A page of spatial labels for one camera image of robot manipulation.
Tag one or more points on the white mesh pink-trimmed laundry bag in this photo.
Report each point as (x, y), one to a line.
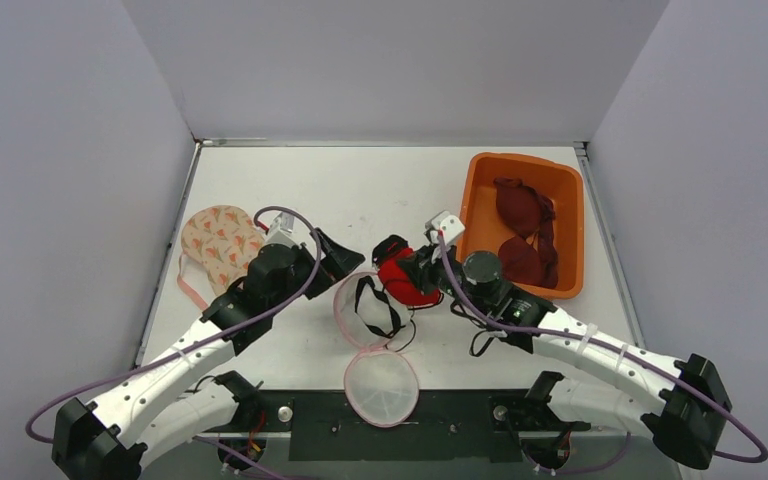
(380, 385)

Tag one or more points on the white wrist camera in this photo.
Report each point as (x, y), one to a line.
(281, 231)
(443, 231)

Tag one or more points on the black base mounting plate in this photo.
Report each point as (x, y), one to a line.
(444, 425)

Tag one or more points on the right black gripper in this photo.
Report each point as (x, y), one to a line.
(408, 263)

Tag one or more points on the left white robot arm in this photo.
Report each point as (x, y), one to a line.
(120, 432)

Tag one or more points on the floral beige bra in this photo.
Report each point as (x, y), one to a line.
(222, 240)

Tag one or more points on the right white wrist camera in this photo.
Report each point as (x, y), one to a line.
(443, 231)

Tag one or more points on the dark red bra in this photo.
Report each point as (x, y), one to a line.
(529, 256)

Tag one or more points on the orange plastic basin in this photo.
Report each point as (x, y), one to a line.
(561, 184)

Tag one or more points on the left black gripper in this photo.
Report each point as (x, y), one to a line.
(338, 263)

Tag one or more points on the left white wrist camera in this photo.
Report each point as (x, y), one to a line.
(281, 231)

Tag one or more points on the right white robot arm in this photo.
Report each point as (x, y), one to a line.
(681, 405)

